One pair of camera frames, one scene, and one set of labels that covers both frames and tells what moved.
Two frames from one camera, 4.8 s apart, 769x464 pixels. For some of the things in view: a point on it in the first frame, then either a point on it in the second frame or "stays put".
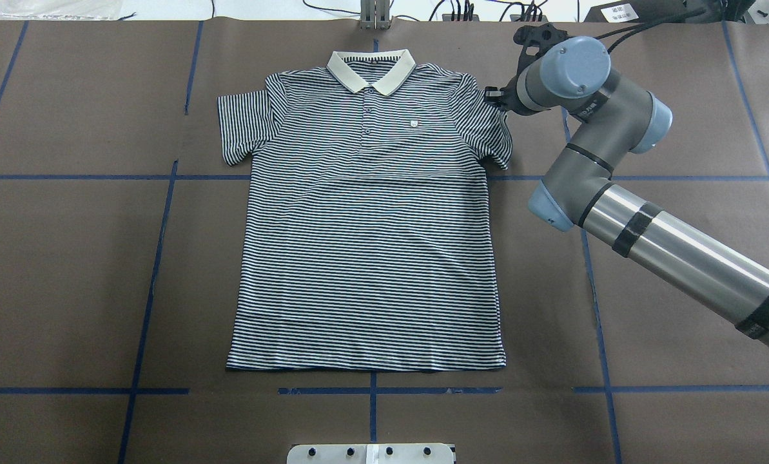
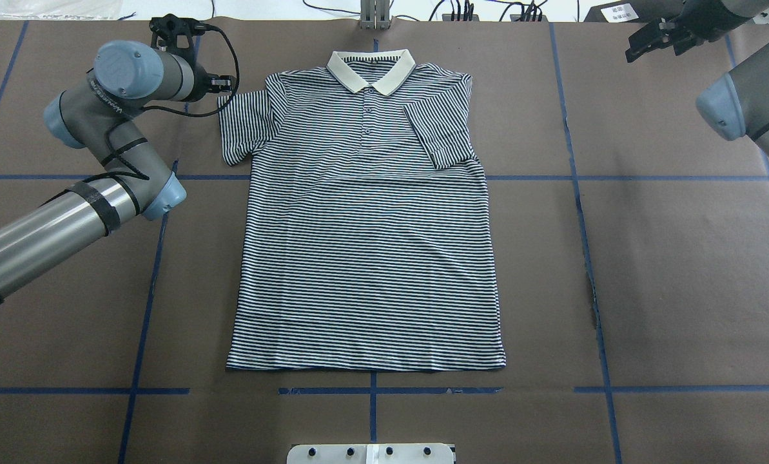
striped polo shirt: [367, 245] stays put
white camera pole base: [371, 454] stays put
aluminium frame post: [375, 14] stays put
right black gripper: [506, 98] → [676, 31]
